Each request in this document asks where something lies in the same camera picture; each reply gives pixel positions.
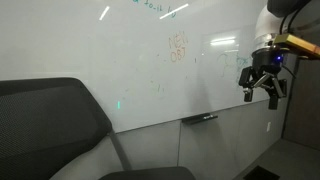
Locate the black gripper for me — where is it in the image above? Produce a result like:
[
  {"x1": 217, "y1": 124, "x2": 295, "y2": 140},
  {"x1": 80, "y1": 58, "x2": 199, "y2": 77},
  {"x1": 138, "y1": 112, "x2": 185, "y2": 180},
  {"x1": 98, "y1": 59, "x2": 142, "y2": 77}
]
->
[{"x1": 238, "y1": 44, "x2": 296, "y2": 111}]

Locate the large white whiteboard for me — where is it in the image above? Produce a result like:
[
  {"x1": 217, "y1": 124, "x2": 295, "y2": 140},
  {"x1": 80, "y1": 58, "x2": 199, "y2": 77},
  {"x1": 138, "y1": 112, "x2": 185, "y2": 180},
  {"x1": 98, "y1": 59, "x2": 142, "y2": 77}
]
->
[{"x1": 0, "y1": 0, "x2": 284, "y2": 134}]

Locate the black mesh-back stool chair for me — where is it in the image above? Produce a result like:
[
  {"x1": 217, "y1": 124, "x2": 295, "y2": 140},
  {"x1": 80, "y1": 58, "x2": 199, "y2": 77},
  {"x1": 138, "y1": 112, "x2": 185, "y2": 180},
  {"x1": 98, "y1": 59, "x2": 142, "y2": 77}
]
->
[{"x1": 0, "y1": 77, "x2": 198, "y2": 180}]

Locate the plain black cable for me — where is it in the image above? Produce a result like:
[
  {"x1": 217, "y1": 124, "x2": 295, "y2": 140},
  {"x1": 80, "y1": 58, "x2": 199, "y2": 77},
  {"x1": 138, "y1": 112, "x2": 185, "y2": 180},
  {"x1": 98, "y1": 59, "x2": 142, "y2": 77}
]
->
[{"x1": 279, "y1": 3, "x2": 313, "y2": 36}]

